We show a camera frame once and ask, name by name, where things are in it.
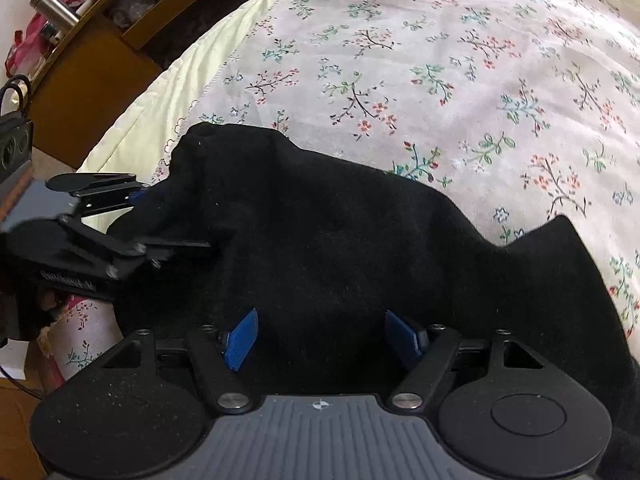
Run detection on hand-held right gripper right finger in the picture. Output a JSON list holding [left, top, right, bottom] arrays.
[[385, 310, 545, 412]]

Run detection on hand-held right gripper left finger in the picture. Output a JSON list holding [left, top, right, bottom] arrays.
[[102, 308, 259, 415]]

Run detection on red cloth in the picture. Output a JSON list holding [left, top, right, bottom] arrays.
[[5, 10, 53, 78]]

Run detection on wooden cabinet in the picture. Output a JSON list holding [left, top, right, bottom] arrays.
[[20, 0, 256, 168]]

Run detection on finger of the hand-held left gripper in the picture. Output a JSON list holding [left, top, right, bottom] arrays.
[[46, 172, 148, 218], [57, 215, 212, 281]]

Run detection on metal thermos flask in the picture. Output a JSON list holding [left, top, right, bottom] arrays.
[[29, 0, 81, 31]]

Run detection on black pants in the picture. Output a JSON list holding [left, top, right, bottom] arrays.
[[112, 122, 640, 480]]

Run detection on floral patchwork quilt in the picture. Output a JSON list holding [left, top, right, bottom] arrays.
[[47, 0, 640, 411]]

